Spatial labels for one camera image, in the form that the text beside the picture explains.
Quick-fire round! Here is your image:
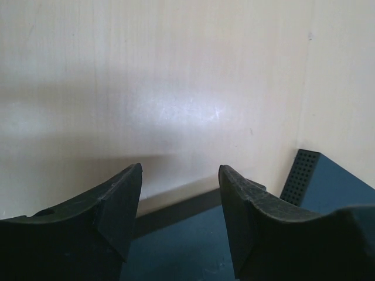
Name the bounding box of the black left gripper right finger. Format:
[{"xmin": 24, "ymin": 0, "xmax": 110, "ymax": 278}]
[{"xmin": 219, "ymin": 165, "xmax": 374, "ymax": 280}]

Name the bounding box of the black network switch right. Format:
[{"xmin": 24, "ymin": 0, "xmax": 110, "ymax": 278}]
[{"xmin": 280, "ymin": 149, "xmax": 374, "ymax": 214}]

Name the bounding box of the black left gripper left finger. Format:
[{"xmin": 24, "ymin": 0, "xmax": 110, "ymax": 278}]
[{"xmin": 1, "ymin": 163, "xmax": 142, "ymax": 280}]

